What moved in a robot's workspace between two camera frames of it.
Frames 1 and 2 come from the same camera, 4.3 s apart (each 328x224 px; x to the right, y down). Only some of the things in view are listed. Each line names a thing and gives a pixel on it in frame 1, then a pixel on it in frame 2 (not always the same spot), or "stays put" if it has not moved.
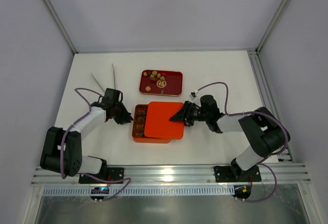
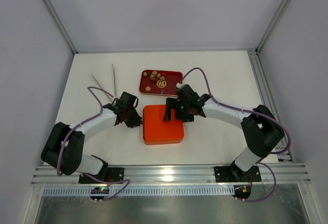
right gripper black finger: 183,114 -> 172,103
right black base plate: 229,174 stays put
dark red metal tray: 168,83 stays put
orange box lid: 158,124 stays put
